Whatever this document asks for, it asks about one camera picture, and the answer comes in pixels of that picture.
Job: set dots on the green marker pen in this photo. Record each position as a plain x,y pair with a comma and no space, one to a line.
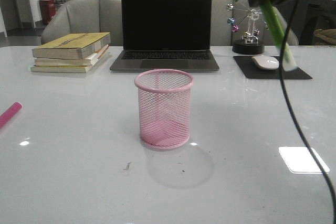
278,35

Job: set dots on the pink marker pen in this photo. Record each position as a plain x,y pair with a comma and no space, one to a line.
9,113

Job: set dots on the pink mesh pen holder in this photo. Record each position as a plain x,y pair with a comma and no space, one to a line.
164,97

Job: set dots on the ferris wheel desk ornament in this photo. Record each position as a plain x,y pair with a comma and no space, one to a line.
248,43

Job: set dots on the beige right armchair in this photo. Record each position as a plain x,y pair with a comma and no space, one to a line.
221,31

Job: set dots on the beige armchair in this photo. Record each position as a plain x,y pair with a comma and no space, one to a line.
86,16
221,31

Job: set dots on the white computer mouse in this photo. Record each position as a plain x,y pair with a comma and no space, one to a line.
265,62

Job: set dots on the black mouse pad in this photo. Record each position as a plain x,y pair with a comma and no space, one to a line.
251,71

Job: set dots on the grey laptop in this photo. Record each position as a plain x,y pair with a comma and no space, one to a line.
170,34

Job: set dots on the beige left armchair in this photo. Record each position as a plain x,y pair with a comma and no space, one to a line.
86,16

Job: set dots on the white middle book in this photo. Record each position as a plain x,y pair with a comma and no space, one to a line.
88,61

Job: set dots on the yellow top book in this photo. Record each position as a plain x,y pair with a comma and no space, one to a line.
73,46

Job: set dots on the yellow book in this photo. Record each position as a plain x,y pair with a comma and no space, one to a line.
73,46
62,69

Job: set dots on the red trash bin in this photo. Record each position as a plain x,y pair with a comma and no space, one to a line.
48,11

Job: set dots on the yellow bottom book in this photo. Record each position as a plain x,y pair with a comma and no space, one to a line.
62,69

